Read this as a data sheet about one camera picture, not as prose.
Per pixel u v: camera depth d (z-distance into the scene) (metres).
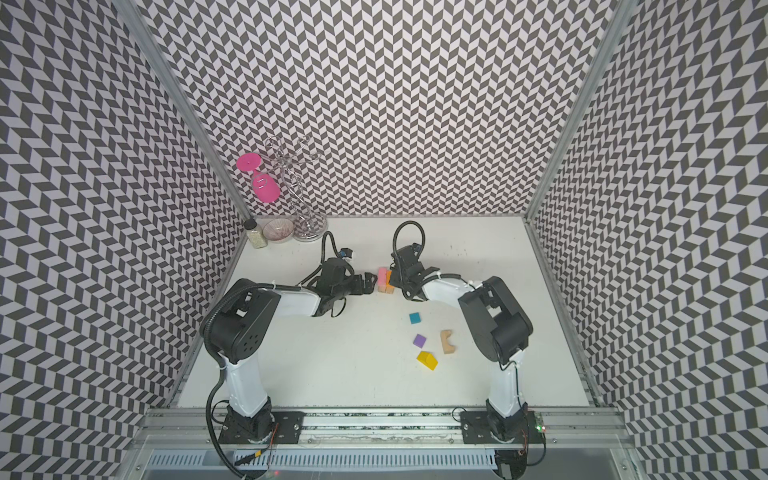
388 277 0.96
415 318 0.91
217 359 0.51
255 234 1.05
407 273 0.75
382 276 0.96
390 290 0.96
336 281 0.79
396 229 0.77
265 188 1.09
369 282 0.90
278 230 1.12
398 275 0.76
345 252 0.89
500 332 0.50
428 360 0.82
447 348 0.85
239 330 0.50
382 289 0.96
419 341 0.87
